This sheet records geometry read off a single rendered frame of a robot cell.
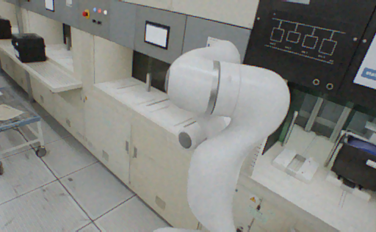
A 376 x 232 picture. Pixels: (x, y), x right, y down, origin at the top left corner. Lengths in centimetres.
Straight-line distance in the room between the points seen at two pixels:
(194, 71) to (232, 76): 6
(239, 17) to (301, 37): 28
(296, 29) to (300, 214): 82
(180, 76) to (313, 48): 71
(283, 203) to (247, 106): 93
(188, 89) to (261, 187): 97
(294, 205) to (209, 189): 85
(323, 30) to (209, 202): 76
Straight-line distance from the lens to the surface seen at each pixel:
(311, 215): 128
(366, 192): 156
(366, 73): 101
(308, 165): 153
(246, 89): 41
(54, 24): 360
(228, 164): 44
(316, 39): 102
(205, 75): 40
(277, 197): 128
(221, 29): 117
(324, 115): 201
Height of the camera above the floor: 165
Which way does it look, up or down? 27 degrees down
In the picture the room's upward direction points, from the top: 9 degrees clockwise
